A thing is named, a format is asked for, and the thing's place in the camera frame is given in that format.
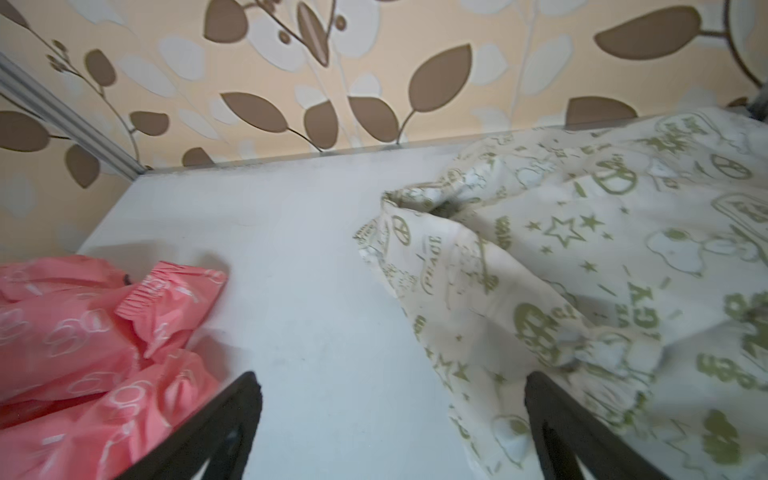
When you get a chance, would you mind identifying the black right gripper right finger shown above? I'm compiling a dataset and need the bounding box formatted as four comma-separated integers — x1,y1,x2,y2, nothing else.
524,371,666,480

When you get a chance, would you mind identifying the aluminium frame post left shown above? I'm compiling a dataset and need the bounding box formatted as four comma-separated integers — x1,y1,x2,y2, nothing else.
1,54,146,180

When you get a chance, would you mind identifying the cream green printed cloth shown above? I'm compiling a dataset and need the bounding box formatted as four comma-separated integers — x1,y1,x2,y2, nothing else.
355,107,767,479

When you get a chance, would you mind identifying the pink patterned cloth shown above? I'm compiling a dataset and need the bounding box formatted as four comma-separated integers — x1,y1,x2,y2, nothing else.
1,255,227,479

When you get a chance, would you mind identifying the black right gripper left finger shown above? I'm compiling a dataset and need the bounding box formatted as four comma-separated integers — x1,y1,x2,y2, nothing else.
119,371,263,479

